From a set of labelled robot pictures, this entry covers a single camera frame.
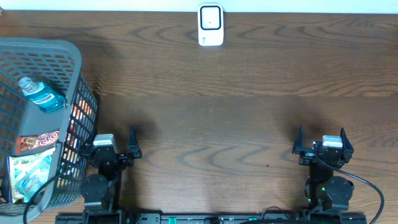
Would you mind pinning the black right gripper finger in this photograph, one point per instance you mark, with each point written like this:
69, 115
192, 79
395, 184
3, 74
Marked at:
298, 143
347, 147

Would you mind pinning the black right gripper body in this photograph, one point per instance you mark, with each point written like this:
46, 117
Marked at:
309, 154

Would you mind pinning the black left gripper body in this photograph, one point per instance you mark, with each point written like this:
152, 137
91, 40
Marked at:
123, 158

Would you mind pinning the blue mouthwash bottle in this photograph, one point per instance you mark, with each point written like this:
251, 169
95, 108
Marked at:
42, 95

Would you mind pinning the orange chocolate bar wrapper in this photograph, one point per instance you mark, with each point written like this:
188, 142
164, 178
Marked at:
28, 143

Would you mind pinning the yellow snack bag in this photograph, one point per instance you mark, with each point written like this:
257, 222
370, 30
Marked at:
20, 166

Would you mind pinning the teal small snack packet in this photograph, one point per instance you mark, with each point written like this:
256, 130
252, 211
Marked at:
34, 179

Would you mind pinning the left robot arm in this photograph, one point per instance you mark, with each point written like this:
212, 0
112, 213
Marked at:
102, 191

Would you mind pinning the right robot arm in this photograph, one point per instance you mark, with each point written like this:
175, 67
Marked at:
328, 195

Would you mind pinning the white barcode scanner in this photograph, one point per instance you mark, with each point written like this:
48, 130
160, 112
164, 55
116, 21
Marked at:
210, 25

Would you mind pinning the grey plastic basket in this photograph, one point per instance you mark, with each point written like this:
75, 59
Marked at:
57, 63

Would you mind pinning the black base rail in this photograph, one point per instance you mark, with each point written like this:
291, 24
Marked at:
155, 218

